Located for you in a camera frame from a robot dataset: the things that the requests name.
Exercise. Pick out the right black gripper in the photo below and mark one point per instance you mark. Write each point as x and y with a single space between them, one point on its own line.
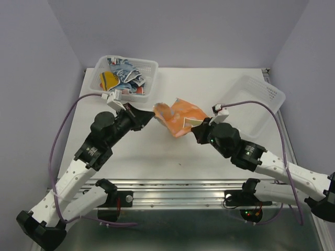
200 130

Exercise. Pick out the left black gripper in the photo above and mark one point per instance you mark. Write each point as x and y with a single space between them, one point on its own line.
141 118

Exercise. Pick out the orange polka dot towel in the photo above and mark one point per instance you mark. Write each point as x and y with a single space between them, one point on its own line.
180 117

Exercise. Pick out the blue patterned towel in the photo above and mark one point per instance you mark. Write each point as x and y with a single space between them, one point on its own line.
128 74

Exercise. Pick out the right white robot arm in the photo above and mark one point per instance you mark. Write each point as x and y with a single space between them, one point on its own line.
299 185

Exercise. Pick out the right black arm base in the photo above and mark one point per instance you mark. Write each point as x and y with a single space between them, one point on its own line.
251 208

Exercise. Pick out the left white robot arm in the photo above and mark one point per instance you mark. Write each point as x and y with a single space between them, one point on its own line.
46 223

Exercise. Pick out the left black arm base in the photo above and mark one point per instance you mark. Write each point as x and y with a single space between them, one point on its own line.
110 210

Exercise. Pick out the white basket with towels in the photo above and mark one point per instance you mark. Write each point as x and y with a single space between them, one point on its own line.
148 68

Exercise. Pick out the red white towel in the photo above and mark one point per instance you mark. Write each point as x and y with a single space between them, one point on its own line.
133 91

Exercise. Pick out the yellow grey towel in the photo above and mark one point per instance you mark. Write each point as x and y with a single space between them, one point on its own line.
108 80

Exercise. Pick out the empty white basket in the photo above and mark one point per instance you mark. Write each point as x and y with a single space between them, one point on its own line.
251 119

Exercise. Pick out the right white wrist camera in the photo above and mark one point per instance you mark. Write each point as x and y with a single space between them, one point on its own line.
220 114

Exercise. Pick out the aluminium frame rail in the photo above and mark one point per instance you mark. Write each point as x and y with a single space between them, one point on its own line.
188 215

